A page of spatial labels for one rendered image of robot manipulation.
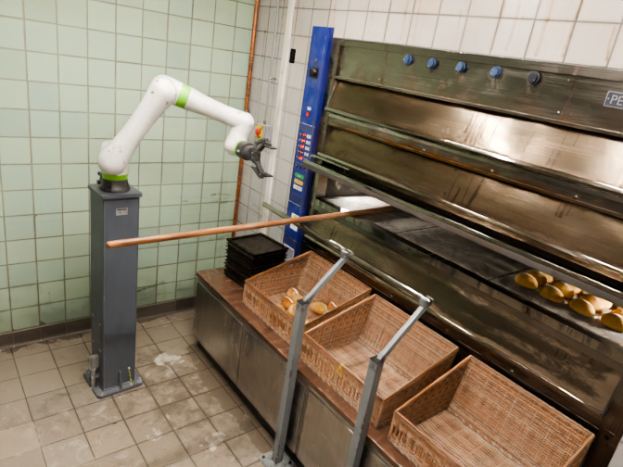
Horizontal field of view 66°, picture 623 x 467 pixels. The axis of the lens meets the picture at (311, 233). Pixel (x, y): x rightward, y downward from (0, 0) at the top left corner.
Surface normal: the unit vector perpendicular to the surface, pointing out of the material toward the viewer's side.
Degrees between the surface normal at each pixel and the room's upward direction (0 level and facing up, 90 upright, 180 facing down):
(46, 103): 90
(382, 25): 90
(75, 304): 90
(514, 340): 70
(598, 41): 90
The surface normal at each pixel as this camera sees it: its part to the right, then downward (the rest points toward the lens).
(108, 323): 0.66, 0.36
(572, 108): -0.79, 0.13
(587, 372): -0.69, -0.22
